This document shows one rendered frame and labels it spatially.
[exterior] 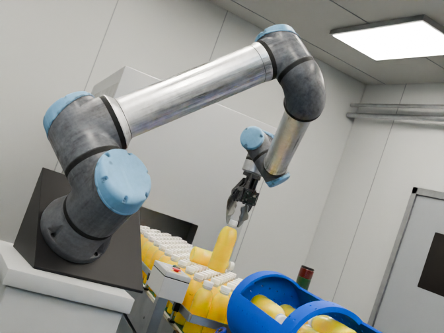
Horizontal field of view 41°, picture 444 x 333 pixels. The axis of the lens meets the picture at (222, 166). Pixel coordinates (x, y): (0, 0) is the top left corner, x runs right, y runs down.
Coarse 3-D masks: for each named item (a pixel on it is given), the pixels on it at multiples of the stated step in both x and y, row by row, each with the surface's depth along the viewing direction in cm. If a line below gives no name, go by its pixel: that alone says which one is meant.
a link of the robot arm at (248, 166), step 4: (248, 160) 228; (244, 164) 229; (248, 164) 228; (252, 164) 227; (244, 168) 228; (248, 168) 227; (252, 168) 227; (256, 168) 227; (252, 172) 228; (256, 172) 227
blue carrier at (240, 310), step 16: (256, 272) 209; (272, 272) 208; (240, 288) 204; (256, 288) 209; (272, 288) 211; (288, 288) 213; (240, 304) 197; (288, 304) 214; (304, 304) 211; (320, 304) 170; (336, 304) 173; (240, 320) 194; (256, 320) 183; (272, 320) 175; (288, 320) 168; (304, 320) 165; (352, 320) 173
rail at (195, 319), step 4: (192, 316) 217; (196, 316) 218; (200, 316) 219; (192, 320) 218; (196, 320) 218; (200, 320) 219; (204, 320) 219; (208, 320) 219; (212, 320) 220; (200, 324) 219; (204, 324) 219; (208, 324) 220; (212, 324) 220; (216, 324) 221; (220, 324) 221; (224, 324) 222; (212, 328) 220; (216, 328) 221; (228, 328) 222; (228, 332) 222
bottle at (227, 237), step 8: (224, 232) 229; (232, 232) 229; (224, 240) 228; (232, 240) 229; (216, 248) 229; (224, 248) 228; (232, 248) 230; (216, 256) 228; (224, 256) 228; (208, 264) 230; (216, 264) 227; (224, 264) 228; (224, 272) 229
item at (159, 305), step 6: (156, 300) 226; (162, 300) 225; (156, 306) 224; (162, 306) 225; (156, 312) 224; (162, 312) 225; (150, 318) 225; (156, 318) 225; (150, 324) 224; (156, 324) 225; (144, 330) 226; (150, 330) 224; (156, 330) 225
